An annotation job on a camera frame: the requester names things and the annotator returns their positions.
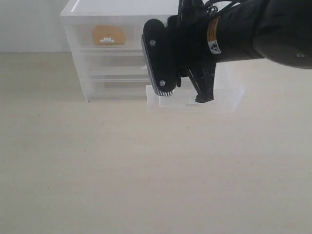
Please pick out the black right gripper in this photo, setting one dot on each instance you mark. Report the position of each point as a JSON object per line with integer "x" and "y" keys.
{"x": 187, "y": 45}

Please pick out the yellow sponge piece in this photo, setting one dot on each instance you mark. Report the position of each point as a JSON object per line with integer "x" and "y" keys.
{"x": 108, "y": 35}

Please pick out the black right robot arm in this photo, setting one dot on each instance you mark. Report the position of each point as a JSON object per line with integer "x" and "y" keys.
{"x": 277, "y": 30}

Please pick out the clear bottom wide drawer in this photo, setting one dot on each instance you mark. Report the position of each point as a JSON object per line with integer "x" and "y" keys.
{"x": 108, "y": 87}

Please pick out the clear wide drawer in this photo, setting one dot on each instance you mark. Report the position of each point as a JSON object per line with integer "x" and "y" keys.
{"x": 116, "y": 64}
{"x": 108, "y": 87}

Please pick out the white plastic drawer cabinet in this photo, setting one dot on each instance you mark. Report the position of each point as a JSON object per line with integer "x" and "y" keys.
{"x": 119, "y": 12}

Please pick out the clear middle wide drawer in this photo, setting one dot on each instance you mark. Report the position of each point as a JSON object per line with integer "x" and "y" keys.
{"x": 116, "y": 64}

